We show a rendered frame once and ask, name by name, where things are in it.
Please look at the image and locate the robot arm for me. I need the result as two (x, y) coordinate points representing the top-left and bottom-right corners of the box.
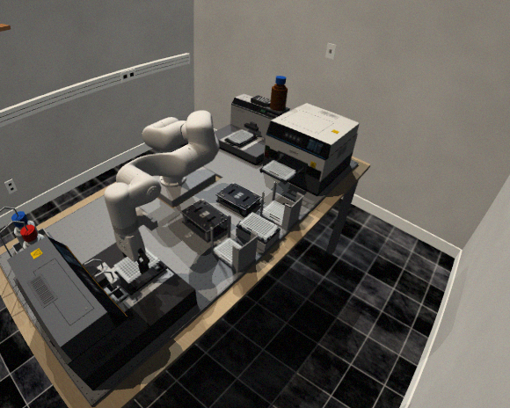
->
(104, 111), (220, 235)

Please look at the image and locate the red bottle cap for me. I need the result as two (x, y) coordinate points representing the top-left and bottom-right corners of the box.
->
(20, 225), (37, 241)

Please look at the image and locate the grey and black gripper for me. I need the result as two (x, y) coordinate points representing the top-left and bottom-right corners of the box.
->
(113, 228), (150, 274)

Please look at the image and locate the brown glass bottle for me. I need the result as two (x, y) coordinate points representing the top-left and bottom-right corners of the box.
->
(270, 86), (288, 111)

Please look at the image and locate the black lab instrument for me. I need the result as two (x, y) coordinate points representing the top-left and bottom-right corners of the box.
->
(7, 237), (197, 390)

